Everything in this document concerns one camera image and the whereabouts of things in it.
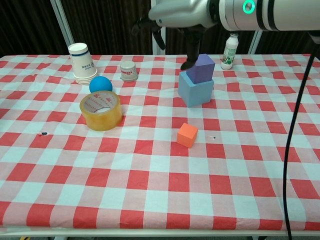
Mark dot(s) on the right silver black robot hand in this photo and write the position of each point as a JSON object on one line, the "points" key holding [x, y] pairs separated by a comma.
{"points": [[180, 12]]}

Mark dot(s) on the purple cube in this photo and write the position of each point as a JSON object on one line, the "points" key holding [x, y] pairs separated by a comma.
{"points": [[202, 72]]}

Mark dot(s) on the small orange cube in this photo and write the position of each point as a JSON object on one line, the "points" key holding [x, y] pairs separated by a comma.
{"points": [[186, 136]]}

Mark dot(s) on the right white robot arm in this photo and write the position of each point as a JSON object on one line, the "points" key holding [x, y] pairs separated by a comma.
{"points": [[275, 12]]}

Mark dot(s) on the white paper cup stack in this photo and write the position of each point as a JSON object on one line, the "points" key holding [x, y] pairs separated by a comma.
{"points": [[82, 65]]}

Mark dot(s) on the dark brown partition panel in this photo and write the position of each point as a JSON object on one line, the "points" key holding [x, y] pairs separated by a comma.
{"points": [[175, 42], [107, 25], [287, 42], [25, 25]]}

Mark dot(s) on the white drink bottle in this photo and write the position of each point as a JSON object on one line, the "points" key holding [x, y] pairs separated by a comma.
{"points": [[229, 55]]}

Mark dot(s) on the small white jar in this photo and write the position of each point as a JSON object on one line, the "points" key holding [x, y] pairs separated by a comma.
{"points": [[128, 71]]}

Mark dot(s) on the large light blue cube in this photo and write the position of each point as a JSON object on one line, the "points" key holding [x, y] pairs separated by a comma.
{"points": [[197, 95]]}

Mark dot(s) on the blue ball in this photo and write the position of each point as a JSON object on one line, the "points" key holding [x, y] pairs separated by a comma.
{"points": [[100, 85]]}

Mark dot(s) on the clear yellowish tape roll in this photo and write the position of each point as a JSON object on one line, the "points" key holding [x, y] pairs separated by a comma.
{"points": [[100, 122]]}

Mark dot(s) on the red white checkered tablecloth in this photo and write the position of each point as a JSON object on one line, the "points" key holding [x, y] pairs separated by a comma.
{"points": [[150, 175]]}

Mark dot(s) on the white partition post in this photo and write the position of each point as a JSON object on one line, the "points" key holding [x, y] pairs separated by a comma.
{"points": [[255, 42], [61, 25], [156, 51]]}

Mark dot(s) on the white table frame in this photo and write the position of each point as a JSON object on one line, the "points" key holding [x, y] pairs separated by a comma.
{"points": [[150, 235]]}

